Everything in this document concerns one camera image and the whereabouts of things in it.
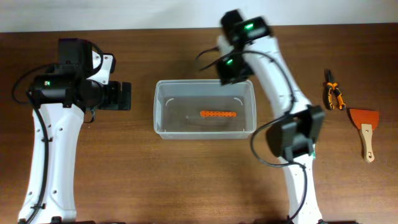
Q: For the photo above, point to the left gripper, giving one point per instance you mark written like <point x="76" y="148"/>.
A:
<point x="125" y="95"/>

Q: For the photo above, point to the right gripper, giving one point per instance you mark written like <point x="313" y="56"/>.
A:
<point x="233" y="73"/>

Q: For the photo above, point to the orange socket bit rail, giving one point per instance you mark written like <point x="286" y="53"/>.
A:
<point x="220" y="114"/>

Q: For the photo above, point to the clear plastic container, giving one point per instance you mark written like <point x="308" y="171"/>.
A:
<point x="177" y="106"/>

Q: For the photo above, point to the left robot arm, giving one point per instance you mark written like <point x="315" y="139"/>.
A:
<point x="60" y="97"/>

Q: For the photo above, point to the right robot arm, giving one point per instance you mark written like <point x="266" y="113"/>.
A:
<point x="249" y="47"/>

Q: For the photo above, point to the orange black long-nose pliers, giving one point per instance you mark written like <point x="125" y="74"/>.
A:
<point x="332" y="89"/>

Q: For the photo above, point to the clear box coloured bits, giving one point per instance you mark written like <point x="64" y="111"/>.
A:
<point x="314" y="154"/>

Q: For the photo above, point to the orange scraper wooden handle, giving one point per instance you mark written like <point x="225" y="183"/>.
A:
<point x="366" y="122"/>

